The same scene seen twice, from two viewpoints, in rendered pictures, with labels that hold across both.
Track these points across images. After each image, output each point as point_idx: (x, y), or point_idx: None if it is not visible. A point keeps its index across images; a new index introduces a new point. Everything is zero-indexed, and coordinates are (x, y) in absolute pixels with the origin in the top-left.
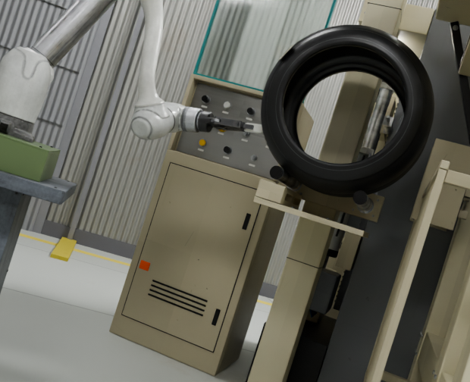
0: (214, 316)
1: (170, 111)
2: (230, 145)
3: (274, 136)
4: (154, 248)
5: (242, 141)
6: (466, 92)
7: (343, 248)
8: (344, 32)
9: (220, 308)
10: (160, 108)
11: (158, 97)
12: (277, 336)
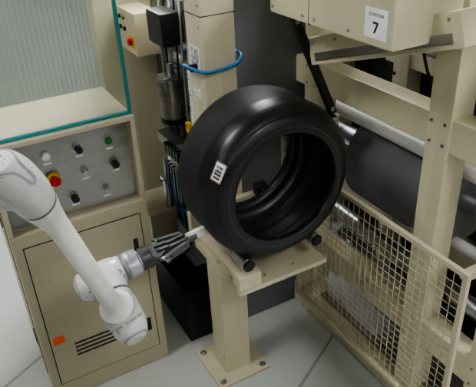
0: (147, 324)
1: (123, 285)
2: (73, 191)
3: (240, 245)
4: (58, 322)
5: (84, 180)
6: (319, 76)
7: None
8: (269, 130)
9: (149, 315)
10: (136, 305)
11: (123, 296)
12: (235, 318)
